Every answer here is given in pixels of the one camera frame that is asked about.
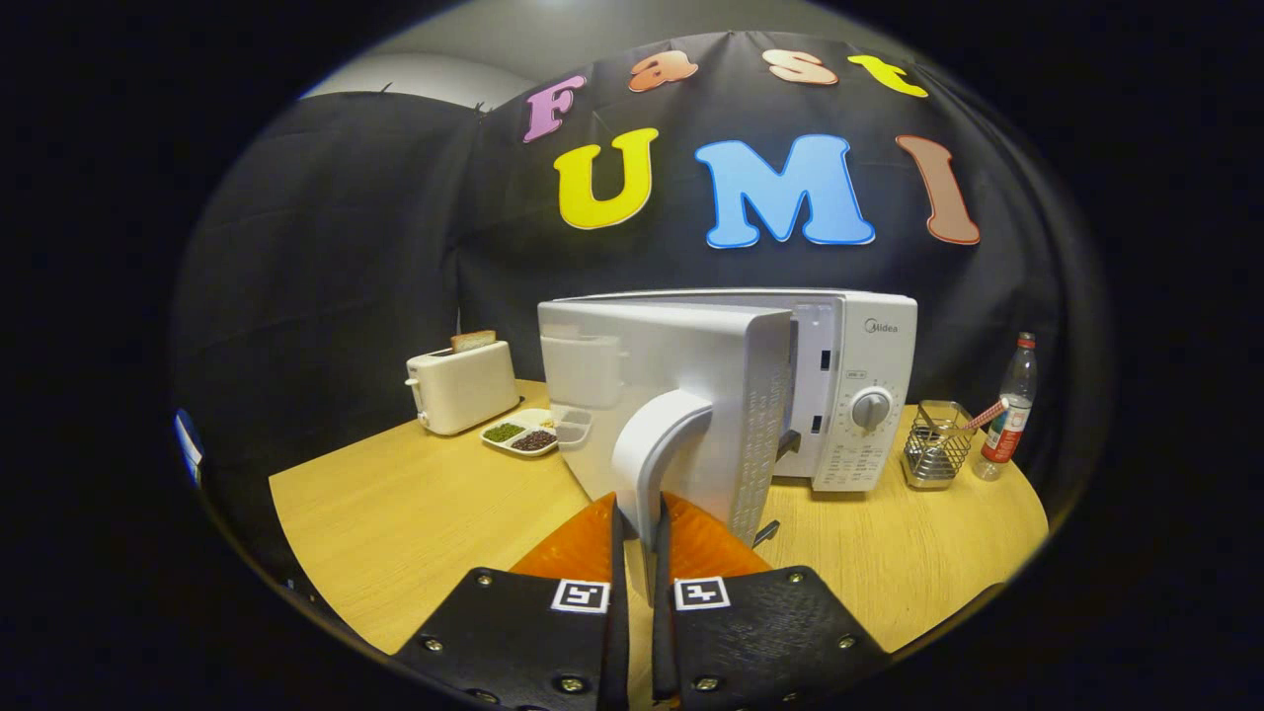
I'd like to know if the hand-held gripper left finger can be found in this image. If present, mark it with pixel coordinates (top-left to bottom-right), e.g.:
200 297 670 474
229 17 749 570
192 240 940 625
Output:
393 492 633 711

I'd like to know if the white divided bean dish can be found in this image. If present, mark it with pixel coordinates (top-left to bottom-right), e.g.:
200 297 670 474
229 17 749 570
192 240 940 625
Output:
480 407 564 458

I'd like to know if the white microwave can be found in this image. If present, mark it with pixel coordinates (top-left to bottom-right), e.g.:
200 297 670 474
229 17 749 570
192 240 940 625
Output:
538 286 919 605

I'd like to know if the clear plastic water bottle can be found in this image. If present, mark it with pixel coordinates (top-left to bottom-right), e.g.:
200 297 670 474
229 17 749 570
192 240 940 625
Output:
973 333 1040 482

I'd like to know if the cream toaster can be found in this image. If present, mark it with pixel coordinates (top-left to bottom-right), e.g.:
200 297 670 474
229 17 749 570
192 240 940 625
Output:
405 341 521 436

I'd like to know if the red striped straw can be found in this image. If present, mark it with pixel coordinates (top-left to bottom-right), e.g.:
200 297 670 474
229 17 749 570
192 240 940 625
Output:
953 397 1010 435

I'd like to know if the metal mesh utensil holder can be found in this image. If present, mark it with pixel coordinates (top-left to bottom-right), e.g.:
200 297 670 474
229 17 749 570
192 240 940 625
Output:
901 400 979 491

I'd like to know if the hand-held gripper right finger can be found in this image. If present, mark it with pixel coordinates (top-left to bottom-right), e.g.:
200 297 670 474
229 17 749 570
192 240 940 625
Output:
652 492 895 711

